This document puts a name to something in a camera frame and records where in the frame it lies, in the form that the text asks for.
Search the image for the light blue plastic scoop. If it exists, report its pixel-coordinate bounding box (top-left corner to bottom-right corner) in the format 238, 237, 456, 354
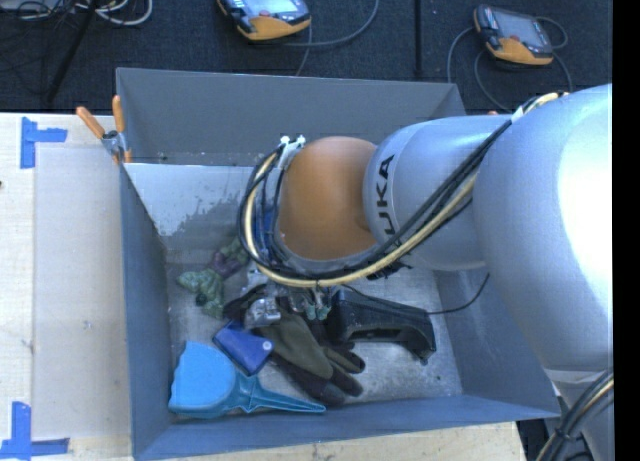
167, 340, 328, 421

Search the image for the black plastic handle tool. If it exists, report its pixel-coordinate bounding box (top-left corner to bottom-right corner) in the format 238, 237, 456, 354
326, 288, 438, 366

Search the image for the pale flat board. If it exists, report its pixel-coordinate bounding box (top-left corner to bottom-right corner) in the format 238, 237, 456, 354
30, 142, 134, 443

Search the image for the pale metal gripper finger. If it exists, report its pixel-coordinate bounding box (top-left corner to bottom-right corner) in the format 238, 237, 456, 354
243, 297, 283, 330

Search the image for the olive and black glove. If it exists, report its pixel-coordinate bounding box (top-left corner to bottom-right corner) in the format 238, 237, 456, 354
252, 311, 367, 407

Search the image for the dark blue plastic piece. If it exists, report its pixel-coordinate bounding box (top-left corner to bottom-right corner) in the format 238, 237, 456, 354
212, 319, 276, 377

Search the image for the green toy figure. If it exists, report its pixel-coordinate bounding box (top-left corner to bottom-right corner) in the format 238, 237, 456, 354
176, 236, 251, 321

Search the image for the grey metal bin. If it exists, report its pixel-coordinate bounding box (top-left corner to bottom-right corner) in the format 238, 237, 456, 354
115, 67, 562, 461

